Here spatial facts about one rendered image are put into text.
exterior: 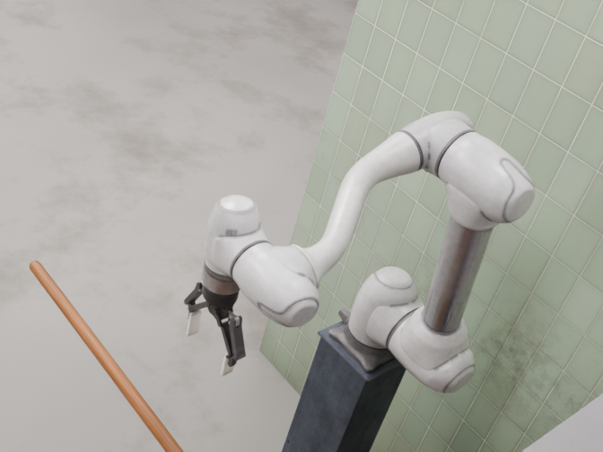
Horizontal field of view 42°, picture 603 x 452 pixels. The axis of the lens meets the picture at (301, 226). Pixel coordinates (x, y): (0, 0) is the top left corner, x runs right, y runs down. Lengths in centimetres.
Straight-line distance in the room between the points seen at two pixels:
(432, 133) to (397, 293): 56
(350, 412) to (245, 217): 104
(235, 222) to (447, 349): 80
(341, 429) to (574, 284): 81
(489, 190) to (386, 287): 58
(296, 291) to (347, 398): 99
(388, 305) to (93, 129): 312
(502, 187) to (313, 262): 45
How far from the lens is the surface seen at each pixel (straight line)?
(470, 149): 173
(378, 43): 270
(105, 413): 332
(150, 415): 178
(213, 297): 163
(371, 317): 221
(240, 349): 168
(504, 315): 259
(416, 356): 211
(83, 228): 417
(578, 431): 74
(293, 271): 144
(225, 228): 150
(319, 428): 254
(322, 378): 243
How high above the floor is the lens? 258
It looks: 35 degrees down
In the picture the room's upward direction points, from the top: 16 degrees clockwise
